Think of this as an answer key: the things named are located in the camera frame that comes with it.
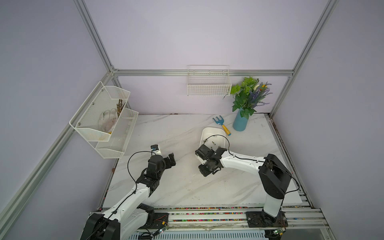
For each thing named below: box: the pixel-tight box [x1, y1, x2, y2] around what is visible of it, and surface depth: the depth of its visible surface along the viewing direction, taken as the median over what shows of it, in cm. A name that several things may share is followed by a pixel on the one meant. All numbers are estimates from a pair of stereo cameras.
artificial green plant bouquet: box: [222, 76, 273, 119], surface depth 90 cm
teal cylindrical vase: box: [233, 108, 248, 132], surface depth 112 cm
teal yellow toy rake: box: [212, 115, 232, 136], surface depth 117 cm
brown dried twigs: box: [116, 99, 126, 118], surface depth 83 cm
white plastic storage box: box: [199, 127, 226, 152], surface depth 106 cm
